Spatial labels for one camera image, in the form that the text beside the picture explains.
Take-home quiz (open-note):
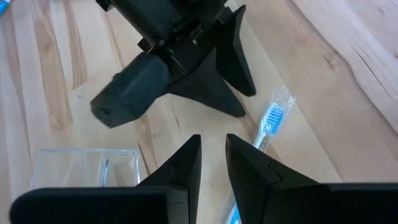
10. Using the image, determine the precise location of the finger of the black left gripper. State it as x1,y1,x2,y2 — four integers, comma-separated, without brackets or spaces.
169,48,247,119
216,4,257,98

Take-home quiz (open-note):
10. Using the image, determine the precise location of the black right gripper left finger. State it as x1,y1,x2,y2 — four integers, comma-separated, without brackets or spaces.
136,134,203,224

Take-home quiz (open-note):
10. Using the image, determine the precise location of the clear acrylic organizer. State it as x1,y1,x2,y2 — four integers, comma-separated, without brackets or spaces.
29,147,142,190

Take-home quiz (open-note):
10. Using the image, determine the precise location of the blue white wrapped toothbrush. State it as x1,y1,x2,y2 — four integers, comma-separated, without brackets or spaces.
0,0,12,16
217,88,297,224

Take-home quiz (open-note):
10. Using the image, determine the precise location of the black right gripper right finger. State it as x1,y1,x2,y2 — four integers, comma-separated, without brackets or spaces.
226,133,327,224

